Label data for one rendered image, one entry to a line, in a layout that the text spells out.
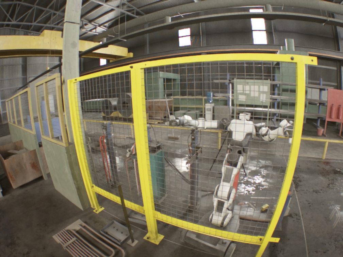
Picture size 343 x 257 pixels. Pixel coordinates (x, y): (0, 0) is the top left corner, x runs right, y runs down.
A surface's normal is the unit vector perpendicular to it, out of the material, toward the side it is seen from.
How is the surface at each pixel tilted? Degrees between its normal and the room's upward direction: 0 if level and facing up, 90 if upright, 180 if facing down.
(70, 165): 90
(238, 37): 90
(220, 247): 45
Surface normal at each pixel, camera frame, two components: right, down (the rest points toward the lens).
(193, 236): -0.46, -0.54
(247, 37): -0.47, 0.22
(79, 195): 0.88, 0.07
